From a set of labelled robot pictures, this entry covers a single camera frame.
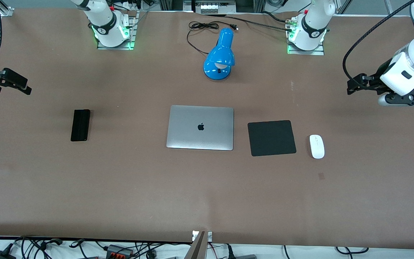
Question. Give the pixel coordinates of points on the black smartphone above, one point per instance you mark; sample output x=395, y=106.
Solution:
x=80, y=125

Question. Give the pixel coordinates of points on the wooden post with metal bracket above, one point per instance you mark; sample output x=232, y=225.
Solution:
x=199, y=248

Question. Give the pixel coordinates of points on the black round plug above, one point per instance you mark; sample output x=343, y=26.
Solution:
x=151, y=254

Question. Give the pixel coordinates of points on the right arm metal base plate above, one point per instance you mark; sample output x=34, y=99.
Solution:
x=132, y=34

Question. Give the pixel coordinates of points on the white computer mouse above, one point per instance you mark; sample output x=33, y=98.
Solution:
x=317, y=146

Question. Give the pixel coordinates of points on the black power adapter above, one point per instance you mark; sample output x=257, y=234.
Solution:
x=0, y=254

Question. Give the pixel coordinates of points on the black mouse pad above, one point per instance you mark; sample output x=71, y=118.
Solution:
x=271, y=138

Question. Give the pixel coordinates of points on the blue desk lamp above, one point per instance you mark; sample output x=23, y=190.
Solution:
x=219, y=54

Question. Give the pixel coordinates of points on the white power strip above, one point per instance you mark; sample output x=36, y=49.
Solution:
x=214, y=7

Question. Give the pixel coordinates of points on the grey connector block orange levers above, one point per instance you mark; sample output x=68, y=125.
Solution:
x=119, y=251

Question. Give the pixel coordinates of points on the silver closed laptop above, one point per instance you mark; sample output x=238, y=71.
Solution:
x=199, y=136

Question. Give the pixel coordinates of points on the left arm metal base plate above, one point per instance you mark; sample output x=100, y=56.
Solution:
x=320, y=51

